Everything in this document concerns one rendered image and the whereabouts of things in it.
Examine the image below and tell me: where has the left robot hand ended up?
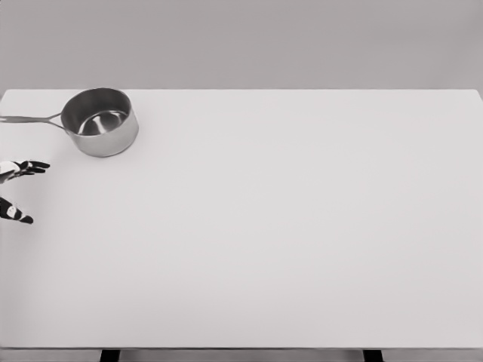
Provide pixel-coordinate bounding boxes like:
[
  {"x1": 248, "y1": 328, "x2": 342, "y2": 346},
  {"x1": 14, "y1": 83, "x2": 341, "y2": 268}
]
[{"x1": 0, "y1": 160, "x2": 51, "y2": 225}]

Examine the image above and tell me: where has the steel saucepan with long handle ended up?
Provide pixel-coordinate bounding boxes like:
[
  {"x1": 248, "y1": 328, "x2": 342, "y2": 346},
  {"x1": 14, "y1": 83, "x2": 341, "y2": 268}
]
[{"x1": 0, "y1": 87, "x2": 140, "y2": 158}]

